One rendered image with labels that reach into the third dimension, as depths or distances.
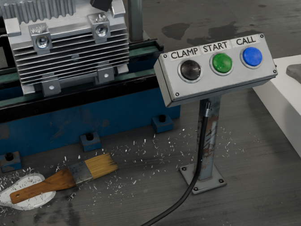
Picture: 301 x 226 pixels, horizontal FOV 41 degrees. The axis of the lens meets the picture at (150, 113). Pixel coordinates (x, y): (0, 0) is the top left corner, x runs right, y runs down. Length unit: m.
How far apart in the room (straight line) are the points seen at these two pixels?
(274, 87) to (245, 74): 0.31
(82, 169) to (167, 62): 0.32
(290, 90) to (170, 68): 0.39
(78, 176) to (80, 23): 0.28
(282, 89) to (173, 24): 0.51
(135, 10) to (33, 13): 0.48
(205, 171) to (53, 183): 0.28
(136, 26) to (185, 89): 0.61
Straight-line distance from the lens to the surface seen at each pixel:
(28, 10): 0.71
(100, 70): 0.73
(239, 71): 0.60
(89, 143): 0.82
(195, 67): 0.57
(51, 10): 0.71
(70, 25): 0.71
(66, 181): 0.77
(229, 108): 0.94
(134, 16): 1.14
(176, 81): 0.56
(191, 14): 1.35
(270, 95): 0.93
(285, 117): 0.88
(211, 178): 0.77
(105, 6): 0.71
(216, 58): 0.59
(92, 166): 0.79
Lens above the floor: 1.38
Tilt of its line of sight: 39 degrees down
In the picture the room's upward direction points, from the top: 1 degrees counter-clockwise
